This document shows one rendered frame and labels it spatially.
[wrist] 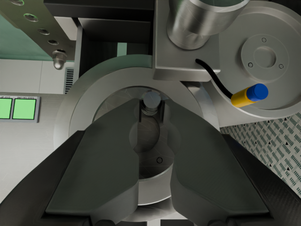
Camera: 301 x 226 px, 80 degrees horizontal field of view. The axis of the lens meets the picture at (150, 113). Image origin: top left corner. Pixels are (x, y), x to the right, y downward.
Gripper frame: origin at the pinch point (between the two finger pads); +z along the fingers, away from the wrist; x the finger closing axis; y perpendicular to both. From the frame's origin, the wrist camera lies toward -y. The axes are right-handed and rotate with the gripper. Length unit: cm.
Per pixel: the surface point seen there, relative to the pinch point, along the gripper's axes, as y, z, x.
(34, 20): -1.4, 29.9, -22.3
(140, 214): 9.4, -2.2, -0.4
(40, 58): 79, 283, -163
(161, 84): 0.3, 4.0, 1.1
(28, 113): 20.3, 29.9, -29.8
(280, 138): 8.0, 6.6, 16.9
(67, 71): 94, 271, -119
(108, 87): 0.7, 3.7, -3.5
